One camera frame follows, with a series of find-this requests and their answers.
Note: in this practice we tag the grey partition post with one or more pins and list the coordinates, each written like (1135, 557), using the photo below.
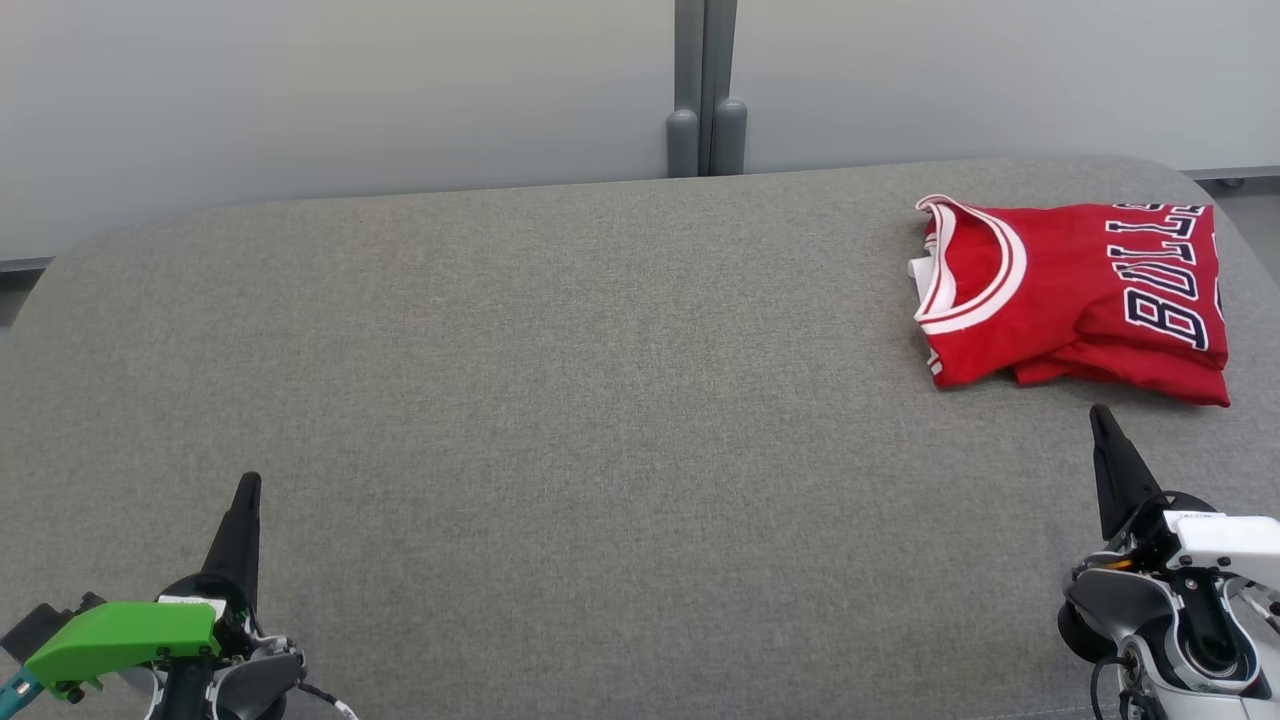
(728, 135)
(683, 140)

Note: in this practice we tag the red Bulls basketball jersey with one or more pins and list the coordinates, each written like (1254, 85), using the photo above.
(1070, 300)

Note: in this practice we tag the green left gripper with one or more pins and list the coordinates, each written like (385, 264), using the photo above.
(120, 635)

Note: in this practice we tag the grey fabric sofa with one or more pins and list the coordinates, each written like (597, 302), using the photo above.
(560, 420)

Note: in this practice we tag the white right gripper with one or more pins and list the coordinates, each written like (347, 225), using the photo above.
(1235, 550)

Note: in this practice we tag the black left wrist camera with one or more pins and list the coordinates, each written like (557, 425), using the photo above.
(30, 630)

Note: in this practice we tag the grey partition base rail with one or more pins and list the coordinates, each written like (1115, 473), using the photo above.
(1235, 172)
(22, 265)

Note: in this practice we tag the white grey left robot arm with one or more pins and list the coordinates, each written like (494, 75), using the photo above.
(255, 685)

